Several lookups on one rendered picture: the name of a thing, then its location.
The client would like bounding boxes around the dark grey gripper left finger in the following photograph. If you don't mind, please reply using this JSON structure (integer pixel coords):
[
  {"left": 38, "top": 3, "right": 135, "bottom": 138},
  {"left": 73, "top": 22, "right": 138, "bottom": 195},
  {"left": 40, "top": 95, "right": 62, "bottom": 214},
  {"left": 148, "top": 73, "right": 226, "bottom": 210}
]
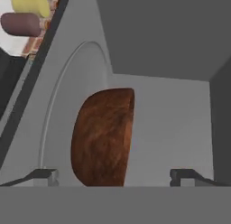
[{"left": 0, "top": 168, "right": 60, "bottom": 187}]

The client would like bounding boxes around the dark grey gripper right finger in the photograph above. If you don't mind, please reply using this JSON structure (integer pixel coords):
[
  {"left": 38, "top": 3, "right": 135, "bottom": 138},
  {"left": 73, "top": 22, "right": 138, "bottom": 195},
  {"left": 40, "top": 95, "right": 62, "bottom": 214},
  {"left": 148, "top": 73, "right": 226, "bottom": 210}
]
[{"left": 169, "top": 168, "right": 231, "bottom": 187}]

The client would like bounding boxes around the brown wooden bowl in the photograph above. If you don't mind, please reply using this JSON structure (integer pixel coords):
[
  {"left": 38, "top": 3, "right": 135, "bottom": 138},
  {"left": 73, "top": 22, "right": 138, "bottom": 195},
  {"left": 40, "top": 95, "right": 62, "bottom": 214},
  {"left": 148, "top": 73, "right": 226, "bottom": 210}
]
[{"left": 70, "top": 88, "right": 136, "bottom": 188}]

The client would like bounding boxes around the black microwave door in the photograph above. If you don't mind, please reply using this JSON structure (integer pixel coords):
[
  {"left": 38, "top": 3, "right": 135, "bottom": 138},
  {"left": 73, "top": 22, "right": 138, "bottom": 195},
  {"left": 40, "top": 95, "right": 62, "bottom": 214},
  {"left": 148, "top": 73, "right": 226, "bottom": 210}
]
[{"left": 0, "top": 47, "right": 32, "bottom": 122}]

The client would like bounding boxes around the round glass microwave turntable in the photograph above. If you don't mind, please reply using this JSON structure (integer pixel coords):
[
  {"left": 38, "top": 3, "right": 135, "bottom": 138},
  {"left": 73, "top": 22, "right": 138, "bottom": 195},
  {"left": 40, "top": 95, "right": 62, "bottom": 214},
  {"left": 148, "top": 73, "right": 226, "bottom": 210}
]
[{"left": 37, "top": 40, "right": 113, "bottom": 186}]

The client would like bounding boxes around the maroon rounded food item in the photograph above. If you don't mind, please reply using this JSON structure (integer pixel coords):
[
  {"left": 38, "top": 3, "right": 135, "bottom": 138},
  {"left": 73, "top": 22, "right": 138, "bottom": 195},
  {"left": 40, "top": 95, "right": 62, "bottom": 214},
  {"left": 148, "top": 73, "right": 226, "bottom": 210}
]
[{"left": 0, "top": 12, "right": 42, "bottom": 38}]

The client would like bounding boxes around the yellow rounded food item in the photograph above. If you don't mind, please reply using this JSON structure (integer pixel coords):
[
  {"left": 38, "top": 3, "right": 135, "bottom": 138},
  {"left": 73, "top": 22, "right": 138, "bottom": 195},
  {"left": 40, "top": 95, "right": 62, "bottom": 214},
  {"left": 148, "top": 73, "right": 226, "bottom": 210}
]
[{"left": 11, "top": 0, "right": 51, "bottom": 19}]

